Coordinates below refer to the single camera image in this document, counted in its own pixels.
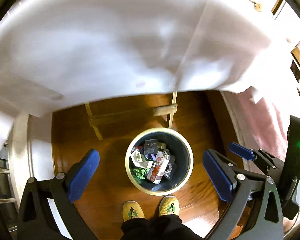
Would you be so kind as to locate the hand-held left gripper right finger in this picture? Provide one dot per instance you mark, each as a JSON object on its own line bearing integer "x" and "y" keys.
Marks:
{"x": 216, "y": 177}

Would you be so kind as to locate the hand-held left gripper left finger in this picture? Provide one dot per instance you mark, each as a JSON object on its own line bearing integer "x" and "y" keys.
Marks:
{"x": 83, "y": 175}

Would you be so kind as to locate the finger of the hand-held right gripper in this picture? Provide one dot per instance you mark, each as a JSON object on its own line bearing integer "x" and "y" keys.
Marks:
{"x": 240, "y": 150}

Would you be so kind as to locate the blue bin with cream rim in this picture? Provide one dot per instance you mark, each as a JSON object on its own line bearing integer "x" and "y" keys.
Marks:
{"x": 182, "y": 155}

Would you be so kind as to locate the clear plastic bag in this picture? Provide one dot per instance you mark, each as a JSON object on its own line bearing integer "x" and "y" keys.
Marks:
{"x": 170, "y": 171}

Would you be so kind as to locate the small black box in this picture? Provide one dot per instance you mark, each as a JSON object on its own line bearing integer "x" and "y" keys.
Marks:
{"x": 151, "y": 146}

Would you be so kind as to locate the pink bed blanket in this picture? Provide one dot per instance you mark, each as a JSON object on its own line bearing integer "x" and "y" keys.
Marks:
{"x": 265, "y": 120}

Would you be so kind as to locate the window with metal grille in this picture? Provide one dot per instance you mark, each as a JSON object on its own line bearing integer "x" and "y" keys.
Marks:
{"x": 0, "y": 180}

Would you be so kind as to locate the cartoon printed tablecloth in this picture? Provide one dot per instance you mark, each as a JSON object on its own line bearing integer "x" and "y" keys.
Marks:
{"x": 102, "y": 42}

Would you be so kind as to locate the wooden table frame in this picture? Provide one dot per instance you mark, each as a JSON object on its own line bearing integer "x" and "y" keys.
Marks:
{"x": 162, "y": 110}

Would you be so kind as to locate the wooden wall frame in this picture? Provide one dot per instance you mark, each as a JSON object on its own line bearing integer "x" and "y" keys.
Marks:
{"x": 277, "y": 6}

